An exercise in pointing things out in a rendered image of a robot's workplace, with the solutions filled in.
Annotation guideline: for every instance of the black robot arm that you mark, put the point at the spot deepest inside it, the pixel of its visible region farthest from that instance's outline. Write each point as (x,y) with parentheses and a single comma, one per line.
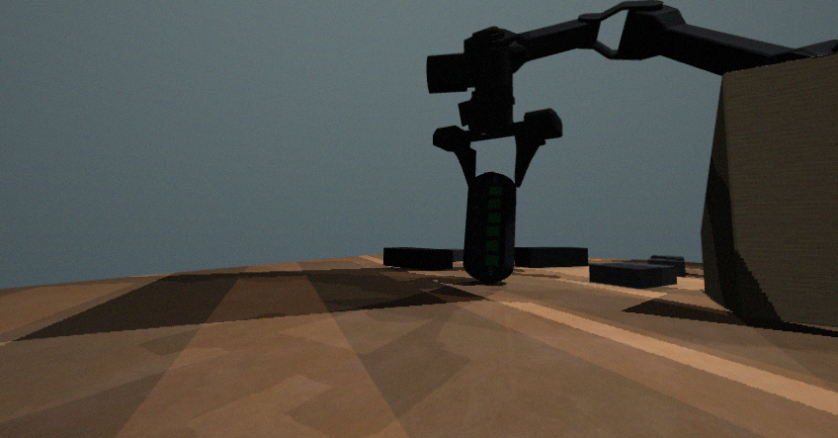
(650,29)

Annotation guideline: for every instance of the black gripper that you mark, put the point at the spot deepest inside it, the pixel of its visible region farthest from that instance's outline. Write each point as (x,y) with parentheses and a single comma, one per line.
(529,135)

